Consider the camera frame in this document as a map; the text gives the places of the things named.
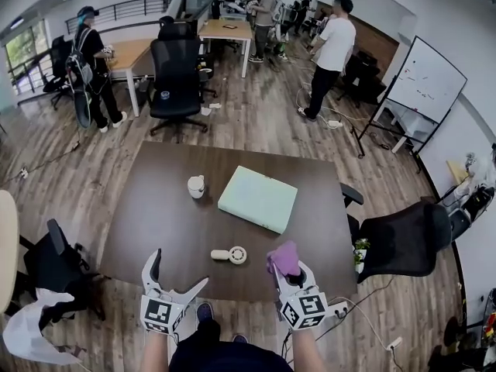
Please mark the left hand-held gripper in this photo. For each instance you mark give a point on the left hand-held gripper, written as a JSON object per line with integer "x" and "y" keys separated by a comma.
{"x": 160, "y": 312}

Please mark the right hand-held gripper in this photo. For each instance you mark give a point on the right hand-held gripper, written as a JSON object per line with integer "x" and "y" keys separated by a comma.
{"x": 304, "y": 310}

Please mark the purple cloth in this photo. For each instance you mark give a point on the purple cloth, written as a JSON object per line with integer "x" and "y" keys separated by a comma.
{"x": 284, "y": 258}

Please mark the small cream handheld fan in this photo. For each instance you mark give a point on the small cream handheld fan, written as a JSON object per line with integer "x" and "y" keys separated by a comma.
{"x": 237, "y": 255}

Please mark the person's left forearm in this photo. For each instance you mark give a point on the person's left forearm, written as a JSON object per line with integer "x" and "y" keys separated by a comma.
{"x": 155, "y": 353}

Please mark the person's right forearm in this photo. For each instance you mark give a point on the person's right forearm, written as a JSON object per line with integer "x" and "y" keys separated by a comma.
{"x": 308, "y": 351}

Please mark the wooden desk white legs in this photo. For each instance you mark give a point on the wooden desk white legs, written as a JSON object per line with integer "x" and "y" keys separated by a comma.
{"x": 228, "y": 35}
{"x": 128, "y": 52}

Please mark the person's purple shoe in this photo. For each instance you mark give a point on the person's purple shoe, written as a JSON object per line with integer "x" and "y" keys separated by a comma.
{"x": 204, "y": 312}
{"x": 240, "y": 338}

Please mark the white power strip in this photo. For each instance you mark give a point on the white power strip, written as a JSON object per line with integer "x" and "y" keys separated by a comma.
{"x": 337, "y": 309}
{"x": 335, "y": 123}

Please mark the small potted plant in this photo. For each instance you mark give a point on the small potted plant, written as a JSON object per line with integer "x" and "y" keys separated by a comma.
{"x": 362, "y": 246}
{"x": 359, "y": 266}

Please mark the pale green flat box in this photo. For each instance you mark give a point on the pale green flat box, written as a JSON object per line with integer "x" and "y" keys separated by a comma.
{"x": 257, "y": 200}

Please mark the person's dark navy clothing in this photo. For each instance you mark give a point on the person's dark navy clothing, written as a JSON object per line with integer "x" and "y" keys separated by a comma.
{"x": 228, "y": 355}

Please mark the white mug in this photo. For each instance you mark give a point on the white mug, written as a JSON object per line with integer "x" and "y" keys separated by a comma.
{"x": 195, "y": 187}

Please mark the black mesh office chair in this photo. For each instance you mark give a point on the black mesh office chair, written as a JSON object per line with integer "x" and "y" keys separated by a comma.
{"x": 403, "y": 242}

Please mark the white plastic bag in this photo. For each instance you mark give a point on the white plastic bag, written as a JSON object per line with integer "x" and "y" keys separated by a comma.
{"x": 23, "y": 331}

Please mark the black round stool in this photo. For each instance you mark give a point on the black round stool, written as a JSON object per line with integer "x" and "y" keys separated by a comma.
{"x": 452, "y": 331}

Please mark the round beige table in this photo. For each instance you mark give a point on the round beige table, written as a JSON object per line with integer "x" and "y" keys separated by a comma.
{"x": 7, "y": 246}

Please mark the grey oval shell case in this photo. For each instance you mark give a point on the grey oval shell case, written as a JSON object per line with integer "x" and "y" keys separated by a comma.
{"x": 459, "y": 223}
{"x": 82, "y": 111}

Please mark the crumpled white paper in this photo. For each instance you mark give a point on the crumpled white paper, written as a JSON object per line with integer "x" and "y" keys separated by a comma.
{"x": 206, "y": 111}
{"x": 215, "y": 105}

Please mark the blue tape roll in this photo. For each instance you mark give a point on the blue tape roll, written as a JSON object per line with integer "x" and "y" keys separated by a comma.
{"x": 166, "y": 95}

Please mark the black mesh rack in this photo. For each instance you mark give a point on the black mesh rack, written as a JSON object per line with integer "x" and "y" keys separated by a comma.
{"x": 489, "y": 320}

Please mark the white table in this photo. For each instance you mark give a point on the white table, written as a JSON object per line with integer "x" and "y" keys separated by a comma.
{"x": 410, "y": 118}

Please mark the black equipment backpack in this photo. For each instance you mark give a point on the black equipment backpack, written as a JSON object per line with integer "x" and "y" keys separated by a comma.
{"x": 478, "y": 202}

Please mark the black high-back office chair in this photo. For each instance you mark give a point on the black high-back office chair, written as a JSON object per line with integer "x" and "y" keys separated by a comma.
{"x": 174, "y": 29}
{"x": 176, "y": 72}

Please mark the white plate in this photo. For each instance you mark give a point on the white plate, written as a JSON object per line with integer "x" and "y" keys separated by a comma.
{"x": 205, "y": 70}

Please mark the whiteboard on black stand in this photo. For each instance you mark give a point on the whiteboard on black stand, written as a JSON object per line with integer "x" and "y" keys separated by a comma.
{"x": 426, "y": 76}

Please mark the black phone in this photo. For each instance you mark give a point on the black phone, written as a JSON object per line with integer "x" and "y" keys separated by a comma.
{"x": 229, "y": 26}

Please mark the black metal railing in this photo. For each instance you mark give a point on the black metal railing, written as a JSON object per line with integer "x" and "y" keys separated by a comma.
{"x": 115, "y": 12}

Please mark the black dome ceiling lamp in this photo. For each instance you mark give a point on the black dome ceiling lamp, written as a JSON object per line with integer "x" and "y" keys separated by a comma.
{"x": 17, "y": 23}

